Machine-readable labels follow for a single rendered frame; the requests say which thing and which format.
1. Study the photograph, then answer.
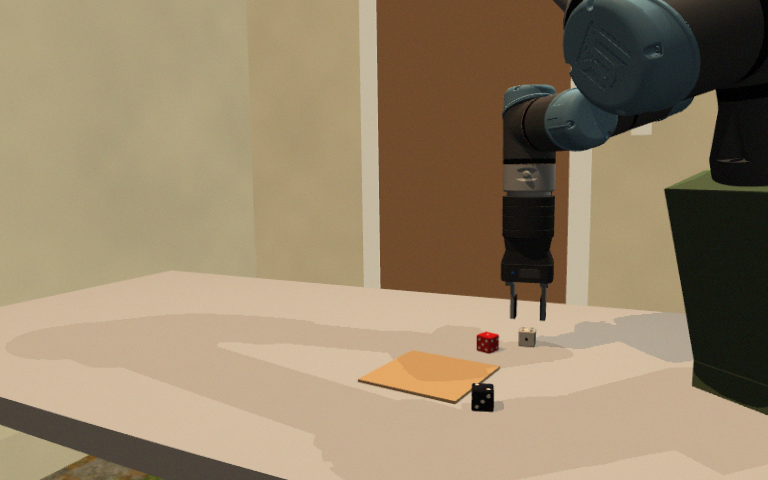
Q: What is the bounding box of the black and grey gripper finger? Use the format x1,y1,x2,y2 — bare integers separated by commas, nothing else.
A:
540,283,549,321
505,282,517,319

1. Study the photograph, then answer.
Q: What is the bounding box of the white die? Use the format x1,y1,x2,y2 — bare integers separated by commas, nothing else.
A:
518,327,536,347

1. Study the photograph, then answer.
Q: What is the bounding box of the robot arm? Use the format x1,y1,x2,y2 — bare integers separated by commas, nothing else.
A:
502,0,768,187

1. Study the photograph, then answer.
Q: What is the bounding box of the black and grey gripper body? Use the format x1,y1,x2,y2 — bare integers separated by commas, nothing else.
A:
501,164,556,283

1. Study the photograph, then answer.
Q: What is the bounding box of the red die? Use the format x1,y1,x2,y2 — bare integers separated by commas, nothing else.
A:
477,332,499,354

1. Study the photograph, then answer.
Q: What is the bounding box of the orange flat mat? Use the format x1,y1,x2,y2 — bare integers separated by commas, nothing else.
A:
358,350,500,404

